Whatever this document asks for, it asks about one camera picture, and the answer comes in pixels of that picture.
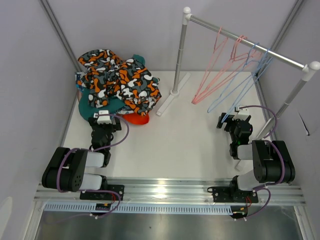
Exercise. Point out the silver clothes rack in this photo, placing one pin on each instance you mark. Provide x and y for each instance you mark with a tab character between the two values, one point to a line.
189	145

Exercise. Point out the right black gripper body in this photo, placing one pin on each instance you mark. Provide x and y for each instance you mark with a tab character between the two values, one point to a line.
227	120

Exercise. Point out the orange garment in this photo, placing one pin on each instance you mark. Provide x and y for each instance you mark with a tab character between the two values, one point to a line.
136	119

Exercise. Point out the teal garment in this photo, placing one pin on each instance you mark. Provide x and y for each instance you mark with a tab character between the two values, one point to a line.
100	105

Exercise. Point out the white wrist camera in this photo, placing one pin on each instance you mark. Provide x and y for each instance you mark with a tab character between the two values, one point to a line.
241	113
102	117

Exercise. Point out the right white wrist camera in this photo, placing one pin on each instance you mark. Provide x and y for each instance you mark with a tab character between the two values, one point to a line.
241	113

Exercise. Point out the camouflage patterned shorts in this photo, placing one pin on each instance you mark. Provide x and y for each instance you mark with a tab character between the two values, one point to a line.
120	81

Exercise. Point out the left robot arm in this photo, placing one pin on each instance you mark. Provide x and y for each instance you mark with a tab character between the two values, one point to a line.
66	170

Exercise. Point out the aluminium mounting rail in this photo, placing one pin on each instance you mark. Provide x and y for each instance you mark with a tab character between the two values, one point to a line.
194	191

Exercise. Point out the white slotted cable duct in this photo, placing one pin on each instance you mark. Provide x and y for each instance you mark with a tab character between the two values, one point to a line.
207	209

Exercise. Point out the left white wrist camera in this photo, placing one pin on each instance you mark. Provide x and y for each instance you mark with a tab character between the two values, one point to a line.
102	117

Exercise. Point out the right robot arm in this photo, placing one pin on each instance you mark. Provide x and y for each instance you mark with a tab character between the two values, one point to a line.
271	162

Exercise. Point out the pink hanger left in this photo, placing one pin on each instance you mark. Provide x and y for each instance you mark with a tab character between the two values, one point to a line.
217	50

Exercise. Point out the pink hanger right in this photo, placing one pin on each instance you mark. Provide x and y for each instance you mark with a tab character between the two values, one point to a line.
236	63

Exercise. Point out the pink hanger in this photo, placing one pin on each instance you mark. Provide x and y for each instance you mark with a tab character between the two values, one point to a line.
236	63
217	50

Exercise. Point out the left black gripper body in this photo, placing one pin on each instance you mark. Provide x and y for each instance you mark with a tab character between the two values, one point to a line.
116	125

